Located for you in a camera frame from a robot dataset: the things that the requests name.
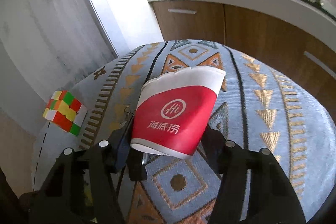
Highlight red white paper cup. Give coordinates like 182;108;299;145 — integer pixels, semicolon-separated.
130;65;226;159

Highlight brown kitchen cabinets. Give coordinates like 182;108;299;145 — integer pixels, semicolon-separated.
151;1;335;109

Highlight patterned grey tablecloth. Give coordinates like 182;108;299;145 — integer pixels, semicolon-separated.
20;40;335;223

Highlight colourful puzzle cube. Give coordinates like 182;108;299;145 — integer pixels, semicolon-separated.
42;90;88;136

